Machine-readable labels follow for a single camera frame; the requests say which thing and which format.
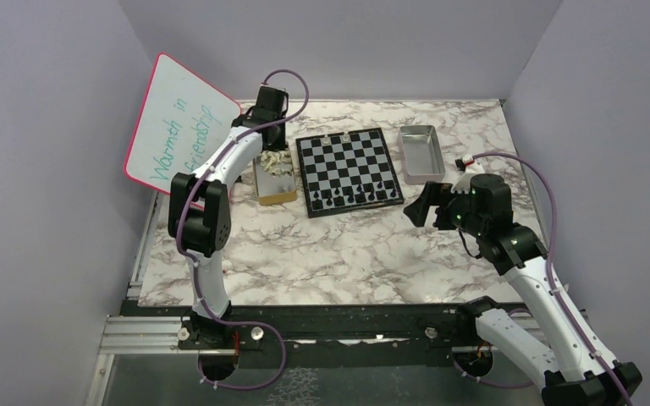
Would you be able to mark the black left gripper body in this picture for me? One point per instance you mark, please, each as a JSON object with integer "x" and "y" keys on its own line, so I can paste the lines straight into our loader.
{"x": 280, "y": 142}

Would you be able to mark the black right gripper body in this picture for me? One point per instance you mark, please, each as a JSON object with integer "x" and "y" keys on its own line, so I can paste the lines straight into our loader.
{"x": 454, "y": 211}

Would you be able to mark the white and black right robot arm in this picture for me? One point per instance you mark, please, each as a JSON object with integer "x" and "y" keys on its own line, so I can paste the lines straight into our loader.
{"x": 573, "y": 367}

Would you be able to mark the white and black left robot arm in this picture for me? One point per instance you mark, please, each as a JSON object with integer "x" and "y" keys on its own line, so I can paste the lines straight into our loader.
{"x": 199, "y": 215}

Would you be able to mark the silver metal tin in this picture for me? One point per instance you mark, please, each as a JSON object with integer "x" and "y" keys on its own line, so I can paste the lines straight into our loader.
{"x": 421, "y": 155}

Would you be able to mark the black and white chessboard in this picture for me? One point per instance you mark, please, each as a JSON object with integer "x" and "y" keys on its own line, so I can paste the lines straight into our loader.
{"x": 364, "y": 159}

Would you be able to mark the pink framed whiteboard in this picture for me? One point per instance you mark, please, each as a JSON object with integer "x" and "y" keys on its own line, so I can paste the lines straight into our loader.
{"x": 182, "y": 121}

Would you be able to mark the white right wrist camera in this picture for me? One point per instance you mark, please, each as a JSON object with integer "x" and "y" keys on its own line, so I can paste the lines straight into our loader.
{"x": 468, "y": 168}

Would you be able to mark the aluminium extrusion rail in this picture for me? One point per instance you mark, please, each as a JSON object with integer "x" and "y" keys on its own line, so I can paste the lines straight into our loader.
{"x": 141, "y": 335}

